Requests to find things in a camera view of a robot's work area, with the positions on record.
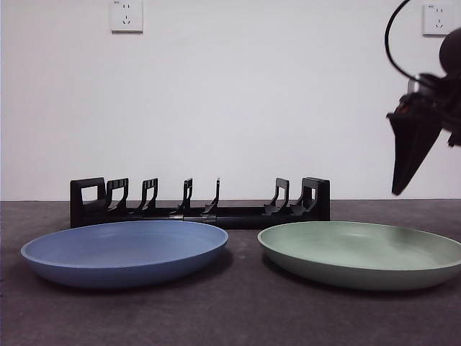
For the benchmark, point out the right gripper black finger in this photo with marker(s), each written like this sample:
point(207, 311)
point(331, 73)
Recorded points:
point(421, 147)
point(402, 151)

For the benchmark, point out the green round plate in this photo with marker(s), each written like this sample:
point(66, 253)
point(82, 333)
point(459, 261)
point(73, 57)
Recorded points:
point(360, 252)

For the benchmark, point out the blue round plate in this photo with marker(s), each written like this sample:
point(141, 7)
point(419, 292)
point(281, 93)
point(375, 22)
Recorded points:
point(122, 252)

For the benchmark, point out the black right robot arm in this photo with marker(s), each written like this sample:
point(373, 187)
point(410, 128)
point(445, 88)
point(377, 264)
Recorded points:
point(452, 54)

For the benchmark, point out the black plastic plate rack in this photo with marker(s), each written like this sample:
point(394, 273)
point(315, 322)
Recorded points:
point(245, 220)

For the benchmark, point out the pale grey camera box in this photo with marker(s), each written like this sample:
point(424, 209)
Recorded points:
point(414, 84)

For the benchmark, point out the white wall socket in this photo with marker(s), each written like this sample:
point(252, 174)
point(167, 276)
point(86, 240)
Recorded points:
point(126, 17)
point(436, 19)

